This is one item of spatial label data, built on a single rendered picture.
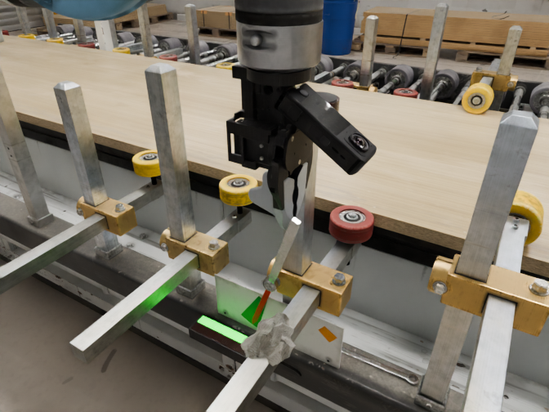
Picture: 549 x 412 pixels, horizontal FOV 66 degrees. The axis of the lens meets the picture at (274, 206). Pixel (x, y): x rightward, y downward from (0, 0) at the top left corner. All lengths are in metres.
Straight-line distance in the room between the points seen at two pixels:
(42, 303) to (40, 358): 0.31
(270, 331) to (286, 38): 0.38
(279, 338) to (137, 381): 1.15
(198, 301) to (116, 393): 0.85
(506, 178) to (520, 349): 0.49
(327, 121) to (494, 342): 0.30
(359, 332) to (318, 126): 0.59
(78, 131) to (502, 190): 0.74
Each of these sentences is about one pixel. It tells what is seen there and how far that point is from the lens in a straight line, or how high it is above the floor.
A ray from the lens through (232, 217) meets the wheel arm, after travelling 0.89.
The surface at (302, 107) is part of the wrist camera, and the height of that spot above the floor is 1.18.
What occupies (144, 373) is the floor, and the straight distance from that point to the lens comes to 1.71.
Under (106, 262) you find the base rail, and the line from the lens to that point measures 1.05.
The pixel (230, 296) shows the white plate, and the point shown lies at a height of 0.76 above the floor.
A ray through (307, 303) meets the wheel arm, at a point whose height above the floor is 0.86.
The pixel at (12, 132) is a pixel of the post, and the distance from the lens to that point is 1.15.
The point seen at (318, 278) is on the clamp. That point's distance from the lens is 0.68.
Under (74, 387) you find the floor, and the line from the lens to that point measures 1.76.
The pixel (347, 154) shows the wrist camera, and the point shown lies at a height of 1.14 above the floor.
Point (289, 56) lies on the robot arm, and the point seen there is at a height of 1.23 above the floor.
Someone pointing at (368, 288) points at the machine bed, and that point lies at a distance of 0.94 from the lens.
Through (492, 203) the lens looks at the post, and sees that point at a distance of 0.53.
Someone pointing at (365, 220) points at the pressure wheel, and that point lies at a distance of 0.76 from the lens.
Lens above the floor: 1.32
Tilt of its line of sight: 32 degrees down
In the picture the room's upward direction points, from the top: straight up
